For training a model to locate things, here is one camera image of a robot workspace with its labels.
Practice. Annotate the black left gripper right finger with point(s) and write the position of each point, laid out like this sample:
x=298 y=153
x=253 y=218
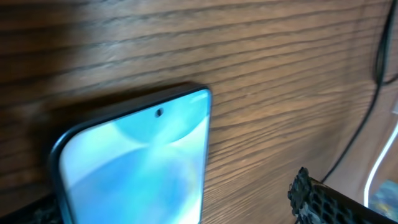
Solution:
x=315 y=203

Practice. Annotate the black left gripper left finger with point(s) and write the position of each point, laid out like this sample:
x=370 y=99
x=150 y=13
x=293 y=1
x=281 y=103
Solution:
x=42 y=211

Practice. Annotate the blue Galaxy smartphone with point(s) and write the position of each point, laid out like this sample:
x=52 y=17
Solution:
x=139 y=161

